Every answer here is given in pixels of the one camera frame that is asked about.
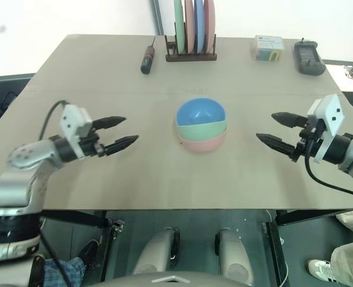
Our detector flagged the dark pink plate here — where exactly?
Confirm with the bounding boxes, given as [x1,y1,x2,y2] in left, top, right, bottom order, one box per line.
[204,0,216,53]

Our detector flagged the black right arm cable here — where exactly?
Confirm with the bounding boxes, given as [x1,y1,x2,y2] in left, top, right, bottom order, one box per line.
[304,139,353,199]

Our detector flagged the pink bowl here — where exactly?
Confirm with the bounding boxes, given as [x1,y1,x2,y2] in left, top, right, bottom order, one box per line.
[177,131,229,154]

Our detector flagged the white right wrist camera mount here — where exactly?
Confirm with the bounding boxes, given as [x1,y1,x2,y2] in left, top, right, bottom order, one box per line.
[306,93,345,164]

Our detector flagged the small clear box of clips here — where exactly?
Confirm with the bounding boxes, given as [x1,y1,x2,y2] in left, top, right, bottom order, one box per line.
[251,35,286,63]

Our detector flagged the silver right robot leg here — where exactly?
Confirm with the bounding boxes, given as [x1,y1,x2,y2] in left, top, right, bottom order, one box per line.
[214,228,254,286]

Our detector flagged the blue plate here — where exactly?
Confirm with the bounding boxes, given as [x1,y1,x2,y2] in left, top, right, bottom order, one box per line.
[194,0,207,53]

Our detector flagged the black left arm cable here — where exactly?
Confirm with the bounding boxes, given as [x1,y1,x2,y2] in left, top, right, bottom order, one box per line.
[38,100,72,141]

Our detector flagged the silver robot leg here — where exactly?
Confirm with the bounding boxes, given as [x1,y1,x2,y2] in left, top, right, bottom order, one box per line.
[132,227,180,274]
[214,228,254,286]

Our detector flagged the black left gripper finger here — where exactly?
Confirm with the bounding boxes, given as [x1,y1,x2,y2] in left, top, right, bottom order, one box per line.
[91,115,127,131]
[103,135,140,157]

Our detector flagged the silver left robot leg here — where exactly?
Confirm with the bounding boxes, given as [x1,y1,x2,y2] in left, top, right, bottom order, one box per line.
[132,227,180,274]

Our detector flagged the green plate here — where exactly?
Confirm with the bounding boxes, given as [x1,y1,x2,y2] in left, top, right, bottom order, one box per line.
[173,0,186,54]

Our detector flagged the black screwdriver with red band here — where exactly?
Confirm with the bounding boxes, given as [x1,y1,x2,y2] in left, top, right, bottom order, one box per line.
[140,36,157,75]

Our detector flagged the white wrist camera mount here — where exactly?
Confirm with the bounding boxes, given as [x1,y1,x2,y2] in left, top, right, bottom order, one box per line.
[306,93,345,164]
[59,104,93,158]

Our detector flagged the light pink plate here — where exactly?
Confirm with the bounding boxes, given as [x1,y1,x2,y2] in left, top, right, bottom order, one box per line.
[184,0,197,54]

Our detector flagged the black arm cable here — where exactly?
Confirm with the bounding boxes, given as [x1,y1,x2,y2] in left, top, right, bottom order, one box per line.
[304,139,353,199]
[38,100,72,141]

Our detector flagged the blue plaid trouser leg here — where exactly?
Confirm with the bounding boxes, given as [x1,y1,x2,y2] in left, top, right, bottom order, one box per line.
[42,256,86,287]

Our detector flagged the white sneaker with black stripes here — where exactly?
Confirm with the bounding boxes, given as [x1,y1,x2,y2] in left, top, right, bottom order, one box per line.
[306,258,340,283]

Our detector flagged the blue bowl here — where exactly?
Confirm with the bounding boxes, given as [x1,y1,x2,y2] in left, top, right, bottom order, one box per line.
[176,97,226,127]

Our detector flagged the black shoe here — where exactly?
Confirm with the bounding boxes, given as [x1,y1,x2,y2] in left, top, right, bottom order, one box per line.
[75,238,101,267]

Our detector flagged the dark vertical post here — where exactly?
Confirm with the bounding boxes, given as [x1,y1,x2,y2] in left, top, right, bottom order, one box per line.
[150,0,165,36]

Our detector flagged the black table frame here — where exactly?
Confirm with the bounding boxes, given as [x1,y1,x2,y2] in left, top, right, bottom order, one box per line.
[40,209,353,287]

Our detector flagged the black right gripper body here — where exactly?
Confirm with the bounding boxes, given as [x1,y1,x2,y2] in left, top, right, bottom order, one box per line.
[289,115,325,164]

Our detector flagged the black remote controller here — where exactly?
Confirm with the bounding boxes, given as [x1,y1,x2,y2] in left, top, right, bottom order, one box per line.
[293,38,327,76]

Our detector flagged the green bowl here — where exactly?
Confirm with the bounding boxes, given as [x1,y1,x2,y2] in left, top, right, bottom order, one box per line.
[176,118,228,142]

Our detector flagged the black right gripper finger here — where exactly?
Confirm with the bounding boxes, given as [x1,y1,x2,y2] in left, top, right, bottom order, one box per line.
[271,112,309,129]
[256,133,298,157]

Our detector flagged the silver robot torso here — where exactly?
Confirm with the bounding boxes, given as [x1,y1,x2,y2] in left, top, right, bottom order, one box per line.
[86,270,254,287]

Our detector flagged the dark wooden plate rack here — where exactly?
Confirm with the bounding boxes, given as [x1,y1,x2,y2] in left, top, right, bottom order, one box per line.
[164,33,218,63]

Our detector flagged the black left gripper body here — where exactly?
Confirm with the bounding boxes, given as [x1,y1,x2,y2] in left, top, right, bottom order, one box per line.
[79,121,108,158]

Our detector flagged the dark low cabinet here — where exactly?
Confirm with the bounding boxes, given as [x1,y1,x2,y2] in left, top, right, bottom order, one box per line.
[0,72,36,142]

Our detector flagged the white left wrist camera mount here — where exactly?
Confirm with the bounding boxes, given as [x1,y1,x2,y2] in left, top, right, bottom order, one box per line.
[59,104,93,158]

